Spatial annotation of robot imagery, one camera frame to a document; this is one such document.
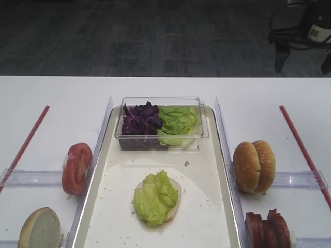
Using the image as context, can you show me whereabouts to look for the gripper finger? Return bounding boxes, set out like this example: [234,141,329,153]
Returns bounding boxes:
[274,44,291,73]
[321,52,331,75]

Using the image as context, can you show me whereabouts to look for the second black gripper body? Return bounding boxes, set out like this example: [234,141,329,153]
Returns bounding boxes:
[268,26,330,53]

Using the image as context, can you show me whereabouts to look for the green lettuce leaf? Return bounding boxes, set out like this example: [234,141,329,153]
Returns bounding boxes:
[132,170,178,227]

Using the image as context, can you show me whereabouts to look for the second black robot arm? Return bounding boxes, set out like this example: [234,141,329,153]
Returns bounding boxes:
[268,1,330,75]

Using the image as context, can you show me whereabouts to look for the green lettuce pile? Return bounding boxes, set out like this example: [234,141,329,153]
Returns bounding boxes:
[158,106,199,148]

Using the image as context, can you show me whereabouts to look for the middle meat patty slice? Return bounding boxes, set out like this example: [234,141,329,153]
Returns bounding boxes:
[262,220,278,248]

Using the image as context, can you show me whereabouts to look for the meat patty slice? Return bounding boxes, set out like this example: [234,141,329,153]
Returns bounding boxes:
[245,212,265,248]
[267,209,291,248]
[262,220,278,248]

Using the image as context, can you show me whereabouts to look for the left meat patty slice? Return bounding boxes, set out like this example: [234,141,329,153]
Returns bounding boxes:
[245,212,265,248]

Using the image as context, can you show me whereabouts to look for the right meat patty slice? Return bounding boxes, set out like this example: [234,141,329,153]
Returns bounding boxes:
[267,209,291,248]

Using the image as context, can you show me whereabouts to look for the red tomato slice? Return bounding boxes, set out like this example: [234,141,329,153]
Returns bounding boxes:
[62,143,93,195]

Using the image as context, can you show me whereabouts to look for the right sesame bun top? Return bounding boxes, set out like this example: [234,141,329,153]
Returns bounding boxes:
[252,140,276,195]

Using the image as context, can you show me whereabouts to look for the sesame bun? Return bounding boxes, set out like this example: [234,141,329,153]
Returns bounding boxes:
[233,142,261,193]
[252,140,276,195]

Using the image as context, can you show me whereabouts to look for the right upper clear pusher track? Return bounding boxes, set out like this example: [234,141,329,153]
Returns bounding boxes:
[271,170,328,190]

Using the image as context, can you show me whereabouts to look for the clear pusher track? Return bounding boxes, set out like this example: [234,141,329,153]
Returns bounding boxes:
[0,240,18,248]
[291,238,331,248]
[1,169,63,187]
[271,170,328,190]

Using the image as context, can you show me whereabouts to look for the left sesame bun top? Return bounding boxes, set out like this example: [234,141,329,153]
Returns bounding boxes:
[233,142,261,193]

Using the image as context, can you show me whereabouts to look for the metal serving tray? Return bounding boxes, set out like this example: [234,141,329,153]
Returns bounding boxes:
[61,106,248,248]

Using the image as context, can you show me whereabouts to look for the clear plastic salad container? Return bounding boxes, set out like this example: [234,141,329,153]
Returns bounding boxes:
[114,97,209,151]

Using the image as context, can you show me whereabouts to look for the purple cabbage shreds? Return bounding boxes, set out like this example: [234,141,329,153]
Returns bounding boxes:
[119,101,166,150]

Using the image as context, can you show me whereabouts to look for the right lower clear pusher track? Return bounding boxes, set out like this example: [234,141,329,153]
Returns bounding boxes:
[291,238,331,248]

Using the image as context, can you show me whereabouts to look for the right clear long divider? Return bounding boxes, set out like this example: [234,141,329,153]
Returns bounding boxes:
[215,97,251,247]

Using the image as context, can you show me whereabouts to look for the clear long divider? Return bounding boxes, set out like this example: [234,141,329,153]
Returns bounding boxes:
[215,97,251,247]
[64,97,113,248]

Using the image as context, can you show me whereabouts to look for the bottom bun on tray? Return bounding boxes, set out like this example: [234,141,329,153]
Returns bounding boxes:
[134,177,182,225]

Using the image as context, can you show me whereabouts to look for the left clear long divider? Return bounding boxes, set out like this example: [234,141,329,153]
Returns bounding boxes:
[64,97,113,248]

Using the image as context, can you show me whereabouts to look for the left upper clear pusher track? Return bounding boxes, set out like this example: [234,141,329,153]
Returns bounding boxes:
[1,169,63,187]

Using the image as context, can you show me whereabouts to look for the bun half at left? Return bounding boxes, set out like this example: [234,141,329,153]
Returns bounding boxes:
[18,207,61,248]

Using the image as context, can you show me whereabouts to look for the left lower clear pusher track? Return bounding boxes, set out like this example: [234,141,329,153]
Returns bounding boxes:
[0,240,18,248]

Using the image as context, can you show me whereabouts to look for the right red rail strip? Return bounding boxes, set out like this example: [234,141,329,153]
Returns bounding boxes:
[279,105,331,208]

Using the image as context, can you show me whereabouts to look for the red rail strip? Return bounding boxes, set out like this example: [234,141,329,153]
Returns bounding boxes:
[0,105,50,192]
[279,105,331,208]

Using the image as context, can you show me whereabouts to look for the left red rail strip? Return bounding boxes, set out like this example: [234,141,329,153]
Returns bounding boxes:
[0,105,50,192]

